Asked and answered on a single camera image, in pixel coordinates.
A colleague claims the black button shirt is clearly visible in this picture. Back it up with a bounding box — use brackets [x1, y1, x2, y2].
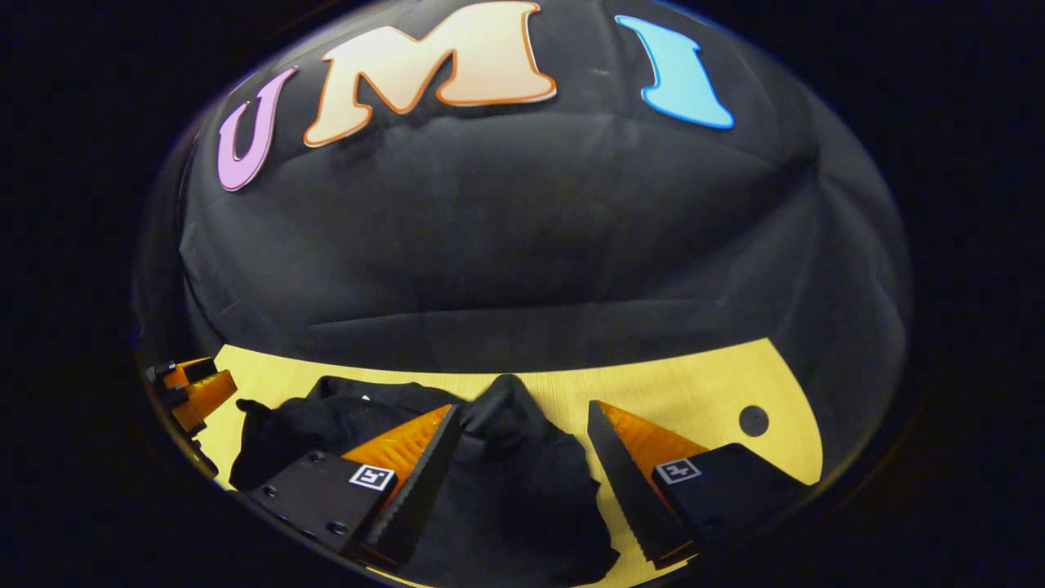
[229, 373, 621, 588]

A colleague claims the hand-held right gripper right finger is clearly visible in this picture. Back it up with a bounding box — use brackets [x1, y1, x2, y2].
[586, 400, 814, 571]

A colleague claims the black backdrop cloth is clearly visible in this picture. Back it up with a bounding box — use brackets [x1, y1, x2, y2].
[135, 0, 911, 487]

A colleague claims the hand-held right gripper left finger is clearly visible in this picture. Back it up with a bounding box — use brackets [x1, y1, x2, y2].
[245, 403, 464, 570]

